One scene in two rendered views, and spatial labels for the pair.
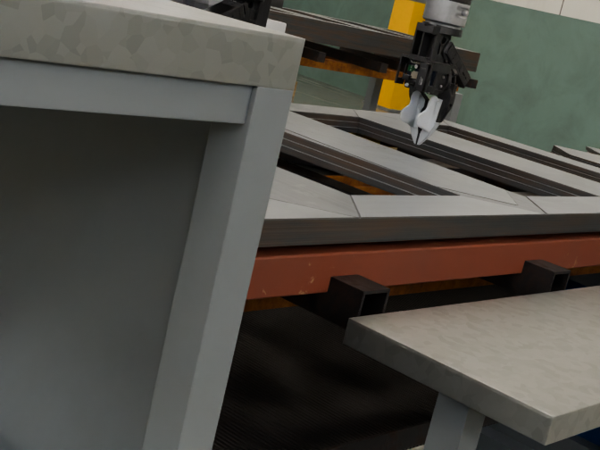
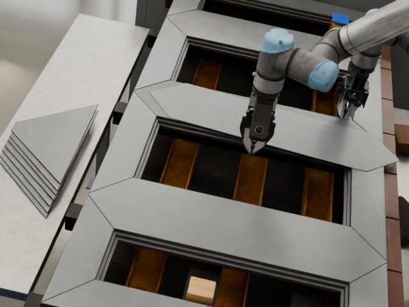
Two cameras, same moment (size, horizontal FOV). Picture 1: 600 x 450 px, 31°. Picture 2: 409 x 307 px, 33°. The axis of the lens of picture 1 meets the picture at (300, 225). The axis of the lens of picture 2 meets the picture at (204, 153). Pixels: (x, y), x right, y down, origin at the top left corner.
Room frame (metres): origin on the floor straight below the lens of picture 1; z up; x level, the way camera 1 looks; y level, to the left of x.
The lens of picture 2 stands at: (3.04, -1.13, 2.08)
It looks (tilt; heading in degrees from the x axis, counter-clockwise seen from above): 41 degrees down; 144
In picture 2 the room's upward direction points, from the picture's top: 11 degrees clockwise
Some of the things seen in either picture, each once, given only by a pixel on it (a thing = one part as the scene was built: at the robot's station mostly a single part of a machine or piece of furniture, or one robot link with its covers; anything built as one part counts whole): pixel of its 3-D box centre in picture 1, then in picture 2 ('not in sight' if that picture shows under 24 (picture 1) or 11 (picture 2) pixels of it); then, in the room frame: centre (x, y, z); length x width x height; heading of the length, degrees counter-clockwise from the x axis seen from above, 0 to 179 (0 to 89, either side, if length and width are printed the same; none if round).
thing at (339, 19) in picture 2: not in sight; (340, 21); (1.48, 0.50, 0.88); 0.06 x 0.06 x 0.02; 51
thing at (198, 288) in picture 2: not in sight; (200, 292); (2.26, -0.49, 0.79); 0.06 x 0.05 x 0.04; 51
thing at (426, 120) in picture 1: (424, 120); (249, 134); (1.93, -0.17, 0.90); 0.06 x 0.03 x 0.09; 141
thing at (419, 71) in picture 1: (431, 59); (262, 103); (1.93, -0.16, 1.01); 0.09 x 0.08 x 0.12; 141
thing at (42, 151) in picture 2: not in sight; (41, 149); (1.65, -0.65, 0.77); 0.45 x 0.20 x 0.04; 141
